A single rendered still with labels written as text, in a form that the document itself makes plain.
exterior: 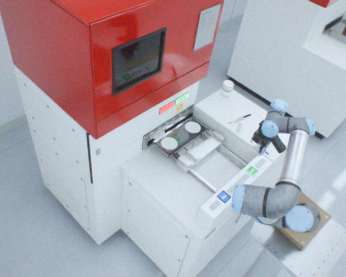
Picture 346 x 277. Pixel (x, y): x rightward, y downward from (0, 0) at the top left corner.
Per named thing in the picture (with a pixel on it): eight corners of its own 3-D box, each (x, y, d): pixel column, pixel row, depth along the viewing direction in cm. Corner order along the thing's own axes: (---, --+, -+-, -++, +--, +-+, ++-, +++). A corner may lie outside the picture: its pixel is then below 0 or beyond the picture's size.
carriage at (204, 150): (176, 165, 203) (176, 161, 201) (214, 136, 223) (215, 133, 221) (185, 173, 200) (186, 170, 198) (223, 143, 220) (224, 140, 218)
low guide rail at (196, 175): (157, 147, 215) (157, 143, 213) (159, 145, 216) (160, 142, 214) (218, 198, 195) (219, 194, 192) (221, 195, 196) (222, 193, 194)
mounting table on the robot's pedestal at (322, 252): (343, 247, 198) (354, 236, 188) (304, 301, 174) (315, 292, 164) (279, 196, 217) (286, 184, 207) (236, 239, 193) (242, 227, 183)
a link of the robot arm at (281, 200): (296, 214, 118) (315, 110, 144) (264, 209, 124) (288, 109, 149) (298, 229, 126) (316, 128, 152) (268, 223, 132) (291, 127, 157)
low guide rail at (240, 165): (186, 127, 230) (187, 124, 228) (188, 126, 231) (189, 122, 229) (245, 172, 210) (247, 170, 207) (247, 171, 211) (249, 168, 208)
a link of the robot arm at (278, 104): (270, 105, 155) (274, 94, 161) (262, 122, 163) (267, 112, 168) (286, 111, 153) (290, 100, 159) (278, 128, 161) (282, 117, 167)
